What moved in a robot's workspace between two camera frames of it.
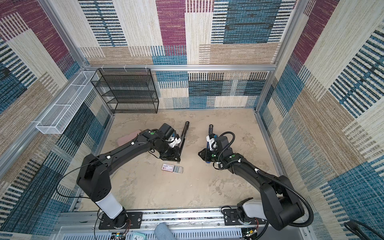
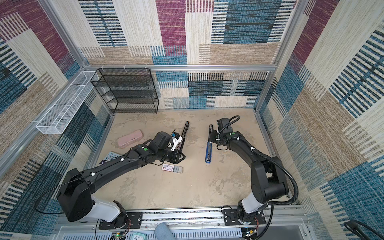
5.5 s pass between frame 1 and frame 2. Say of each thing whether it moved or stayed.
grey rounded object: stayed
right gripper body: moved
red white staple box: stayed
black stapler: stayed
